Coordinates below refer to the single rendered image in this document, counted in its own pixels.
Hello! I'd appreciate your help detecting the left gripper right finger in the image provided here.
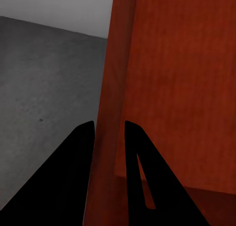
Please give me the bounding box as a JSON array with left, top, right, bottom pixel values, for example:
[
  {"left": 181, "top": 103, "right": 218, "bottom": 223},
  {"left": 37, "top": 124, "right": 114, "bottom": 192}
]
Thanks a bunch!
[{"left": 124, "top": 121, "right": 210, "bottom": 226}]

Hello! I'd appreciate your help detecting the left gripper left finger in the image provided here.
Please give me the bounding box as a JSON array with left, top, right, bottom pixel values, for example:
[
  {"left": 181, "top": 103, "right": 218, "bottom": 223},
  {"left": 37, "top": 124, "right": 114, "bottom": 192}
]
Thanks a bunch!
[{"left": 0, "top": 121, "right": 95, "bottom": 226}]

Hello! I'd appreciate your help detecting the storage box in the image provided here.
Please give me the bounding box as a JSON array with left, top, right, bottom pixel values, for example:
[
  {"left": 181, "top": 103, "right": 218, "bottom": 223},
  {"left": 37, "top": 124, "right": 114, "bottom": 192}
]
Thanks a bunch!
[{"left": 83, "top": 0, "right": 236, "bottom": 226}]

